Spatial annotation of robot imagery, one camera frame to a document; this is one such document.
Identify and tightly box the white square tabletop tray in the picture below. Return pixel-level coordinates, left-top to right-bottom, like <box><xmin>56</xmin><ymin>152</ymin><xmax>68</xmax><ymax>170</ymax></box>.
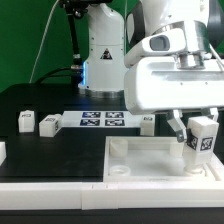
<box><xmin>103</xmin><ymin>136</ymin><xmax>224</xmax><ymax>182</ymax></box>

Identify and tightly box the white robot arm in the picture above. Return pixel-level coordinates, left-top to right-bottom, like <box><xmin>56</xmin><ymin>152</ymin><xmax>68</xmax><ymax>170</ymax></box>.
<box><xmin>83</xmin><ymin>0</ymin><xmax>224</xmax><ymax>115</ymax></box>

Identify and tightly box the white cable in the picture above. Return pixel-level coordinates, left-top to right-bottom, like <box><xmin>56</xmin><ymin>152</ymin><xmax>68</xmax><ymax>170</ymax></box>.
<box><xmin>29</xmin><ymin>0</ymin><xmax>63</xmax><ymax>84</ymax></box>

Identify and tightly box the white U-shaped fence wall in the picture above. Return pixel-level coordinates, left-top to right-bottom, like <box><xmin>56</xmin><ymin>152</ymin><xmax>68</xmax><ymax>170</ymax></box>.
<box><xmin>0</xmin><ymin>140</ymin><xmax>224</xmax><ymax>211</ymax></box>

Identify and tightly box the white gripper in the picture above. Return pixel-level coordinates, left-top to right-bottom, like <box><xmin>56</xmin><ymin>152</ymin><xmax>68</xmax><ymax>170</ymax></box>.
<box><xmin>124</xmin><ymin>57</ymin><xmax>224</xmax><ymax>143</ymax></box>

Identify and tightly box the white marker tag plate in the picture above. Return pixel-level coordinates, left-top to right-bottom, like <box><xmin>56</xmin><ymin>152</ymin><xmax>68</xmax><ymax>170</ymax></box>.
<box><xmin>62</xmin><ymin>111</ymin><xmax>142</xmax><ymax>128</ymax></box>

